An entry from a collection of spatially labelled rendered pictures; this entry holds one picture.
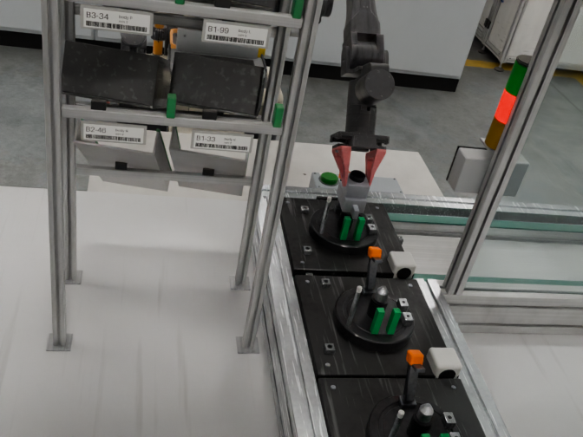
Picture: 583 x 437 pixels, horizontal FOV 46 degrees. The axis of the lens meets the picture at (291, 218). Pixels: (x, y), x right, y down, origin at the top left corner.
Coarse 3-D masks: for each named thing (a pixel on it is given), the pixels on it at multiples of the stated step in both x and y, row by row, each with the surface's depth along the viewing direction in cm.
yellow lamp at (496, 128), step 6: (492, 126) 115; (498, 126) 113; (504, 126) 113; (492, 132) 115; (498, 132) 114; (486, 138) 117; (492, 138) 115; (498, 138) 114; (486, 144) 117; (492, 144) 115
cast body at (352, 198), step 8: (352, 176) 130; (360, 176) 130; (352, 184) 129; (360, 184) 130; (368, 184) 130; (344, 192) 131; (352, 192) 130; (360, 192) 130; (344, 200) 131; (352, 200) 131; (360, 200) 131; (344, 208) 132; (352, 208) 131; (360, 208) 132; (352, 216) 131
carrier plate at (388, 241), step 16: (288, 208) 143; (320, 208) 145; (368, 208) 148; (384, 208) 149; (288, 224) 138; (304, 224) 139; (384, 224) 144; (288, 240) 134; (304, 240) 135; (384, 240) 139; (288, 256) 132; (304, 256) 130; (320, 256) 131; (336, 256) 132; (352, 256) 133; (384, 256) 135; (304, 272) 128; (320, 272) 128; (336, 272) 129; (352, 272) 129; (384, 272) 131
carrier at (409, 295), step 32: (320, 288) 124; (352, 288) 125; (384, 288) 114; (416, 288) 128; (320, 320) 117; (352, 320) 115; (384, 320) 116; (416, 320) 121; (320, 352) 110; (352, 352) 112; (384, 352) 113; (448, 352) 113
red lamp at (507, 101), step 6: (504, 90) 112; (504, 96) 112; (510, 96) 110; (504, 102) 112; (510, 102) 111; (498, 108) 113; (504, 108) 112; (510, 108) 111; (498, 114) 113; (504, 114) 112; (498, 120) 113; (504, 120) 112
